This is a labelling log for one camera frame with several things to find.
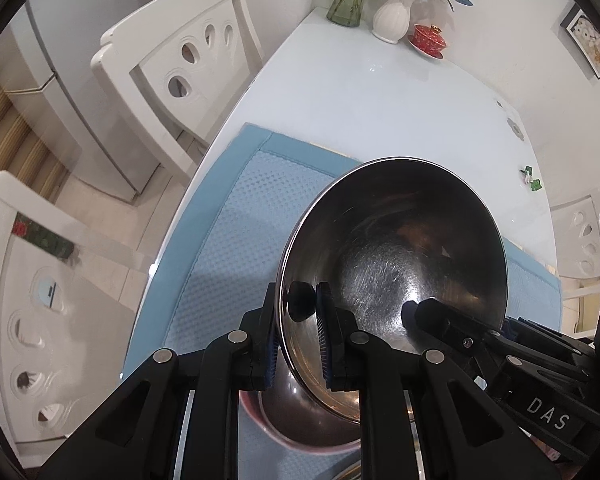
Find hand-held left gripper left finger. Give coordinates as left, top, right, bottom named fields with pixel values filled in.
left=37, top=282, right=282, bottom=480

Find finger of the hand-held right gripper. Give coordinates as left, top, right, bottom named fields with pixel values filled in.
left=504, top=316, right=599, bottom=377
left=401, top=298, right=512, bottom=397

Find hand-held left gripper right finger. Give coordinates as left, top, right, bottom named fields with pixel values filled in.
left=315, top=281, right=561, bottom=480

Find small pink steel bowl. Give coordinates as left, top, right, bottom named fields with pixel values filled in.
left=238, top=360, right=363, bottom=456

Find large stainless steel bowl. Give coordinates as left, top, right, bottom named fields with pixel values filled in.
left=275, top=156, right=508, bottom=426

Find blue table mat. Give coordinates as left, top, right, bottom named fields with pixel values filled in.
left=120, top=122, right=563, bottom=480

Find white dining chair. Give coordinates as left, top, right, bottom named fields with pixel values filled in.
left=550, top=195, right=600, bottom=341
left=91, top=0, right=263, bottom=181
left=0, top=170, right=153, bottom=456

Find green candy wrapper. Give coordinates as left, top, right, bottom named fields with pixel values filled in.
left=520, top=165, right=543, bottom=192

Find red saucer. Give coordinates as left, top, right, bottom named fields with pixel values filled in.
left=406, top=35, right=453, bottom=59

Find red lidded tea cup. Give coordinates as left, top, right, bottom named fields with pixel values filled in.
left=413, top=24, right=447, bottom=53

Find framed flower picture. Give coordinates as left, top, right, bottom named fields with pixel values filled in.
left=560, top=4, right=600, bottom=80

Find white ribbed vase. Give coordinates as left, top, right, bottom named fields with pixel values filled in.
left=372, top=0, right=415, bottom=45

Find grey refrigerator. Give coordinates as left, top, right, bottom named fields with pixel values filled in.
left=0, top=2, right=173, bottom=206

